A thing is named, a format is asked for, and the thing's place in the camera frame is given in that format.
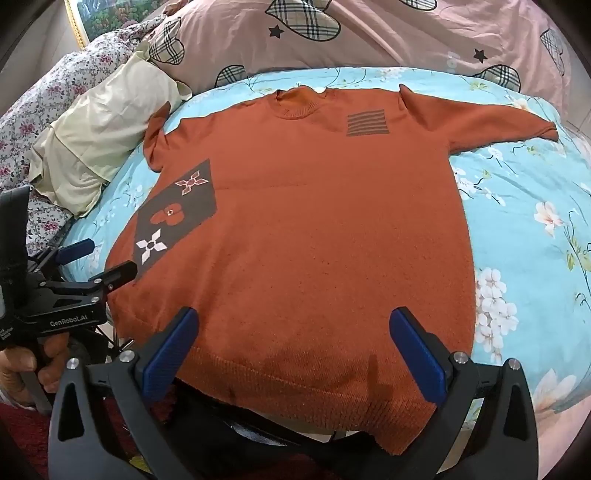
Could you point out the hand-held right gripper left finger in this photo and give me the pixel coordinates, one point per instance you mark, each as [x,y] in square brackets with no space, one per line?
[168,357]

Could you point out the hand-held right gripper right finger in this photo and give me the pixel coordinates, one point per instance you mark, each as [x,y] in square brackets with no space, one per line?
[415,357]

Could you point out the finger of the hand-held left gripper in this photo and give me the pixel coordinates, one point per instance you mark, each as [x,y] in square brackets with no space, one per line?
[76,251]
[117,273]

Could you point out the orange knit sweater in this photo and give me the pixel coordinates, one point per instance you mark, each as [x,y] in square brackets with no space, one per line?
[300,230]

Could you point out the person's left hand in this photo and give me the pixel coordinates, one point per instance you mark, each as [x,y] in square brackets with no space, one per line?
[21,369]

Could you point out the cream pillow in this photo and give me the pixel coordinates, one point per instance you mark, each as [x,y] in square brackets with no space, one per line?
[97,134]

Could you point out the dark red cloth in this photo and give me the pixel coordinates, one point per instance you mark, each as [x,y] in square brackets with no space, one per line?
[23,438]

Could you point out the white floral blanket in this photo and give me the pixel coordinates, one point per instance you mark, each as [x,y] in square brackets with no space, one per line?
[41,97]

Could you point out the light blue floral bedsheet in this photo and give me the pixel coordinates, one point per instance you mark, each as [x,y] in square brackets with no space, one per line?
[521,212]

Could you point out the gold framed landscape picture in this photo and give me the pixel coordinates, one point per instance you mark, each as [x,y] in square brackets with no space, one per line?
[108,18]

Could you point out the pink quilt with plaid hearts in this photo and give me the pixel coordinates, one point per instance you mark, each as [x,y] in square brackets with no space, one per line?
[369,37]

